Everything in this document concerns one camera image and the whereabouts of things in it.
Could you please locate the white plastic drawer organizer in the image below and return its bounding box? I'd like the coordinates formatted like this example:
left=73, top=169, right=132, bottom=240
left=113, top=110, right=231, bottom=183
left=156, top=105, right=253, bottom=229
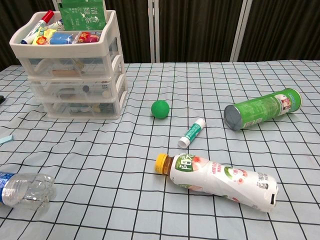
left=9, top=9, right=129, bottom=120

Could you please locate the green foam ball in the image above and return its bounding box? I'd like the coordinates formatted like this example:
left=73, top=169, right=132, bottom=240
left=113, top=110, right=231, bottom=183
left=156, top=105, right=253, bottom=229
left=150, top=99, right=171, bottom=120

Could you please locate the green white glue stick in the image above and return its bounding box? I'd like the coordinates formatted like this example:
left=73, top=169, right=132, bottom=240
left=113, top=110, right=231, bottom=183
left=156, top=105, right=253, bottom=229
left=177, top=117, right=206, bottom=148

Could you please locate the yellow-capped tea bottle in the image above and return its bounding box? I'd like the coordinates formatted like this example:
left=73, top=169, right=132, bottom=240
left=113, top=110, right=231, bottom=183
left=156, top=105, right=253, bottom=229
left=154, top=152, right=279, bottom=213

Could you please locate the blue checkered tablecloth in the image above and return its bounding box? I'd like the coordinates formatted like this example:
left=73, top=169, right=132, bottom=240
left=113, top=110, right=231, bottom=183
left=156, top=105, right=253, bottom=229
left=0, top=59, right=320, bottom=240

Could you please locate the green chip can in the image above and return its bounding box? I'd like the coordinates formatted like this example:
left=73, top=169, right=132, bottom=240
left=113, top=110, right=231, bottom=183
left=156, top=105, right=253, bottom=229
left=223, top=87, right=303, bottom=131

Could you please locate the brown wooden block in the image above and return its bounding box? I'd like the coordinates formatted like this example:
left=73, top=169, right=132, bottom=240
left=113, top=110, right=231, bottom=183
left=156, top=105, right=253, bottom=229
left=52, top=69, right=77, bottom=77

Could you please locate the red cartoon packet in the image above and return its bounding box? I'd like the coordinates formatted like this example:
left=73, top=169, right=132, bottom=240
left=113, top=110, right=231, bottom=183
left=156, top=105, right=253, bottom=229
left=75, top=30, right=101, bottom=44

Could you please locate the green tea packet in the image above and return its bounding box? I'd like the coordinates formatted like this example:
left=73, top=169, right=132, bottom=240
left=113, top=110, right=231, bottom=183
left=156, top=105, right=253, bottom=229
left=59, top=3, right=108, bottom=32
left=57, top=0, right=105, bottom=8

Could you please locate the blue-capped white marker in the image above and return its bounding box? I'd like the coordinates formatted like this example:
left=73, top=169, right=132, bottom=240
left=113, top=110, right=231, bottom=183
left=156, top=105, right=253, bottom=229
left=48, top=19, right=63, bottom=30

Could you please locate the yellow lion cartoon packet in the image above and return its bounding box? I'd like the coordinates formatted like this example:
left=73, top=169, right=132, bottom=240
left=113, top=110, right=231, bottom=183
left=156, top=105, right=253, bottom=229
left=32, top=28, right=58, bottom=46

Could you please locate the clear blue-label water bottle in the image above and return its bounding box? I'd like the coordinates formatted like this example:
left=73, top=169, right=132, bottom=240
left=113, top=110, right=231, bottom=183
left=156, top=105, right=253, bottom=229
left=0, top=171, right=56, bottom=208

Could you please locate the red-capped whiteboard marker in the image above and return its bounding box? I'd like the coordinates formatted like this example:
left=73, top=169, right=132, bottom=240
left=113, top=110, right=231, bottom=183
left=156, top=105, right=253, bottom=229
left=19, top=9, right=55, bottom=45

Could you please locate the light blue flat piece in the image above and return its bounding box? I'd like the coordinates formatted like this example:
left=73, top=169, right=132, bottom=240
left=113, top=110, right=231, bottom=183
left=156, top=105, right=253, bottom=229
left=0, top=134, right=15, bottom=146

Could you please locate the black folding screen white frame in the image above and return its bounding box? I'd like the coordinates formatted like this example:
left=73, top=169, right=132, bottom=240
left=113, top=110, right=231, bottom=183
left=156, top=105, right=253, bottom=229
left=0, top=0, right=320, bottom=72

